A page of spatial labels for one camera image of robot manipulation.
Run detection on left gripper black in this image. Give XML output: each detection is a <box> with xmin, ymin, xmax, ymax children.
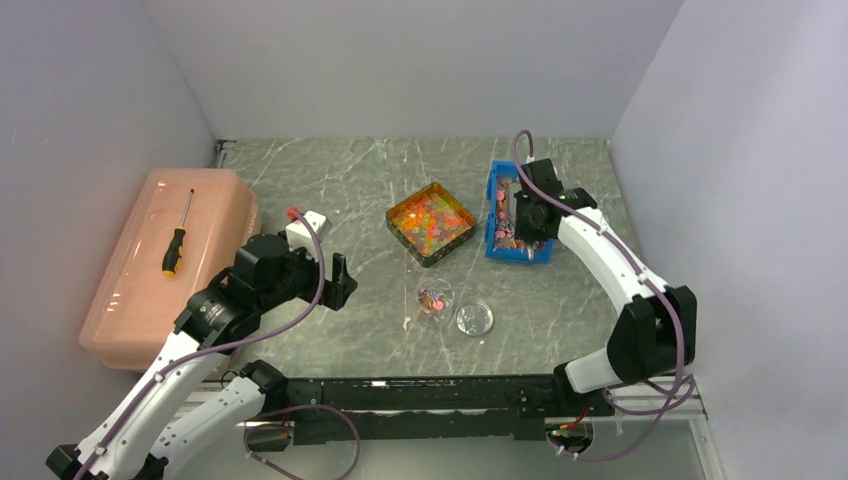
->
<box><xmin>257</xmin><ymin>237</ymin><xmax>356</xmax><ymax>312</ymax></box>

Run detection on clear plastic cup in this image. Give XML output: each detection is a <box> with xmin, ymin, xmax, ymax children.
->
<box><xmin>413</xmin><ymin>277</ymin><xmax>455</xmax><ymax>321</ymax></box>

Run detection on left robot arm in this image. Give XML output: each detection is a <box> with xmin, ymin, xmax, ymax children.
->
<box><xmin>46</xmin><ymin>233</ymin><xmax>358</xmax><ymax>479</ymax></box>

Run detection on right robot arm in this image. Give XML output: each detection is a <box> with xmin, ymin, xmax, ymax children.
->
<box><xmin>515</xmin><ymin>159</ymin><xmax>697</xmax><ymax>415</ymax></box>

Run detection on blue bin of lollipops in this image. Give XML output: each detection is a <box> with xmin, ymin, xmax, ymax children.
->
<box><xmin>484</xmin><ymin>160</ymin><xmax>554</xmax><ymax>265</ymax></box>

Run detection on candy tin with gummies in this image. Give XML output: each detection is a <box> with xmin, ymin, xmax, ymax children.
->
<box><xmin>385</xmin><ymin>182</ymin><xmax>478</xmax><ymax>268</ymax></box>

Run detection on clear round lid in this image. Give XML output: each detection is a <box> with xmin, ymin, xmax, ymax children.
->
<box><xmin>455</xmin><ymin>300</ymin><xmax>494</xmax><ymax>337</ymax></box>

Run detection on pink plastic storage box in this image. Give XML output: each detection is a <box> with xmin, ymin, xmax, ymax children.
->
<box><xmin>79</xmin><ymin>169</ymin><xmax>262</xmax><ymax>372</ymax></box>

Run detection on yellow black screwdriver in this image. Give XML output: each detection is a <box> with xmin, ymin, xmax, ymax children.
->
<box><xmin>161</xmin><ymin>189</ymin><xmax>195</xmax><ymax>276</ymax></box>

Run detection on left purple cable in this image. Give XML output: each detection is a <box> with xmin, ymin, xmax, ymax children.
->
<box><xmin>69</xmin><ymin>210</ymin><xmax>327</xmax><ymax>480</ymax></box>

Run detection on purple cable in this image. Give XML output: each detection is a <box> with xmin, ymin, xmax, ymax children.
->
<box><xmin>69</xmin><ymin>210</ymin><xmax>327</xmax><ymax>480</ymax></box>
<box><xmin>511</xmin><ymin>129</ymin><xmax>697</xmax><ymax>464</ymax></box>

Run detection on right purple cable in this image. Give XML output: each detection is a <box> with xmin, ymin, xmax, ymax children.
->
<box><xmin>511</xmin><ymin>129</ymin><xmax>697</xmax><ymax>464</ymax></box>

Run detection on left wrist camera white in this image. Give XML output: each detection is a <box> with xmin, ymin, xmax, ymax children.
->
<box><xmin>284</xmin><ymin>207</ymin><xmax>332</xmax><ymax>259</ymax></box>

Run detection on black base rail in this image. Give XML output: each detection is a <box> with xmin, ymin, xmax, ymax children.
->
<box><xmin>178</xmin><ymin>374</ymin><xmax>707</xmax><ymax>452</ymax></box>

